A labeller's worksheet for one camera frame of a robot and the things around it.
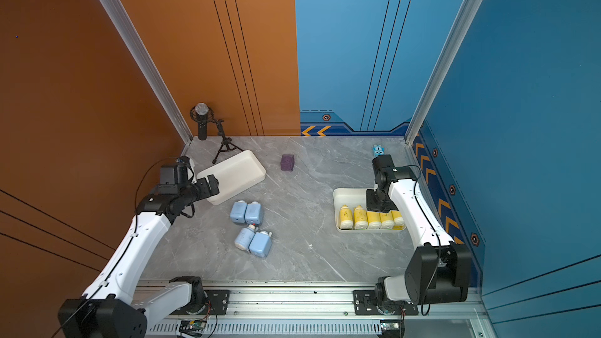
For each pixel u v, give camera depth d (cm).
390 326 70
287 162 105
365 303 72
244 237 79
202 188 71
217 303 74
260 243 79
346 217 84
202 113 97
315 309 73
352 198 97
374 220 83
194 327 72
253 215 85
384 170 60
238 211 87
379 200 69
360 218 83
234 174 105
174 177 59
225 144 109
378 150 113
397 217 83
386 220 84
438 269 39
